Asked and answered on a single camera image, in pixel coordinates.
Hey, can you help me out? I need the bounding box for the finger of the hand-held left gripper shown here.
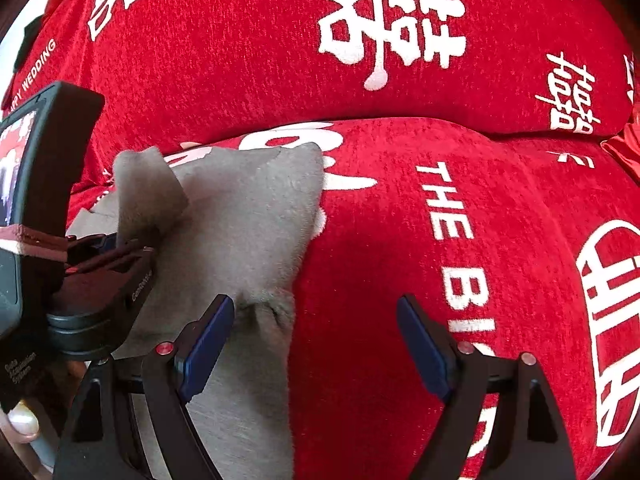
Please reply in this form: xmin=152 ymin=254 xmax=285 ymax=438
xmin=67 ymin=232 xmax=121 ymax=256
xmin=65 ymin=247 xmax=158 ymax=286

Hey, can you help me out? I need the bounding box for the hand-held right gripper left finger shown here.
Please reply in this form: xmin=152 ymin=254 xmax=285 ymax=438
xmin=52 ymin=294 xmax=236 ymax=480

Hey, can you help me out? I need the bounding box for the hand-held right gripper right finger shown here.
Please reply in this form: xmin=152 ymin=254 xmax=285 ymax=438
xmin=397 ymin=294 xmax=578 ymax=480

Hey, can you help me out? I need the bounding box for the grey cloth garment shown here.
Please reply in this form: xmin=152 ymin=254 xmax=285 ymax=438
xmin=65 ymin=142 xmax=326 ymax=480

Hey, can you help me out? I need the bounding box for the person's left hand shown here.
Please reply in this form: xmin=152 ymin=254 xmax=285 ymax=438
xmin=0 ymin=402 xmax=40 ymax=443

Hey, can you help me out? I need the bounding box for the small black object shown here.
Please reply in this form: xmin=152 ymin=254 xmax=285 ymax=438
xmin=14 ymin=16 xmax=45 ymax=72

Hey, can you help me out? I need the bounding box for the red printed sofa cover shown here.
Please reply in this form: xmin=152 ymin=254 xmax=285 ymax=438
xmin=0 ymin=0 xmax=640 ymax=480

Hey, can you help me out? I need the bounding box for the red patterned satin cushion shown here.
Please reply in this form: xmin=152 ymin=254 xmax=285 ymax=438
xmin=600 ymin=120 xmax=640 ymax=186

